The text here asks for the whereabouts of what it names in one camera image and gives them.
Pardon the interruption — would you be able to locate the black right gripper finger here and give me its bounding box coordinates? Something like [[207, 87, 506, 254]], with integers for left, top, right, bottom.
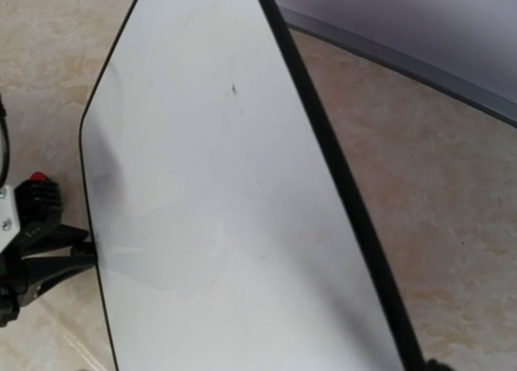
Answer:
[[22, 255, 98, 306], [15, 223, 89, 258]]

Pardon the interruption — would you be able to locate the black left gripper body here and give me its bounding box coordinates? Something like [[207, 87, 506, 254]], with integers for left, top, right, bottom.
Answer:
[[1, 249, 29, 327]]

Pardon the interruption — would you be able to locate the red bone-shaped eraser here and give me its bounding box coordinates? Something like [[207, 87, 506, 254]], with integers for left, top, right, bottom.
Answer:
[[30, 171, 47, 181]]

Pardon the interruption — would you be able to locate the white whiteboard black frame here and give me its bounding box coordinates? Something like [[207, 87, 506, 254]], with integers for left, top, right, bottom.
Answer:
[[80, 0, 425, 370]]

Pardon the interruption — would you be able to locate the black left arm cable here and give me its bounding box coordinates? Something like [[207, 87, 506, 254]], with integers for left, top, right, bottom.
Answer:
[[0, 95, 13, 186]]

